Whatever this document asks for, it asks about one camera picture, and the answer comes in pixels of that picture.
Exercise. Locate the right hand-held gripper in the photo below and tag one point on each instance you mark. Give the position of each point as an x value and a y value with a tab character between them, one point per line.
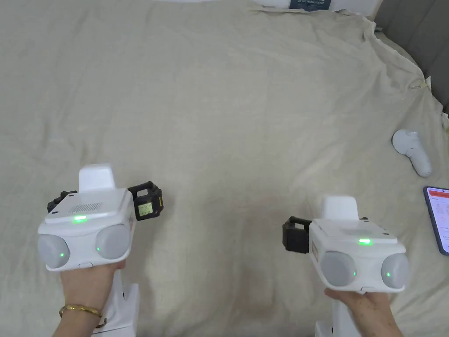
354	259

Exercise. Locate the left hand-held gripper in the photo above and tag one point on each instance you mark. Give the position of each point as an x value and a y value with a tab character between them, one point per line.
87	231

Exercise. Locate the person's left forearm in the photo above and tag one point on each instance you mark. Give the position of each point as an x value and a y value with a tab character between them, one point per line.
75	324

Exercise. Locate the person's left hand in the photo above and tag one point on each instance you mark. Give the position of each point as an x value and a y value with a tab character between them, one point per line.
86	286

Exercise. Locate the person's right hand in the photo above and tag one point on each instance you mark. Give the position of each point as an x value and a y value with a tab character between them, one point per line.
372	316

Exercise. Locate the bed with beige sheet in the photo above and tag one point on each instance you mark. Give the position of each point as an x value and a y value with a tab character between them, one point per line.
224	116

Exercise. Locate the white hand controller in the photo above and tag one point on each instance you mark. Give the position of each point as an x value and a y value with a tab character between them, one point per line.
412	151

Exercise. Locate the smartphone with lit screen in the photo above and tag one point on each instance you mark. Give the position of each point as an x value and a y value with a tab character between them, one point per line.
440	221

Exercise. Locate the dark blue card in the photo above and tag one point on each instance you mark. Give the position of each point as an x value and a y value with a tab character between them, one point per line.
310	4

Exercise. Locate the grey padded headboard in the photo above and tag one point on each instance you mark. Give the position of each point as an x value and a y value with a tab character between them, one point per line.
417	31

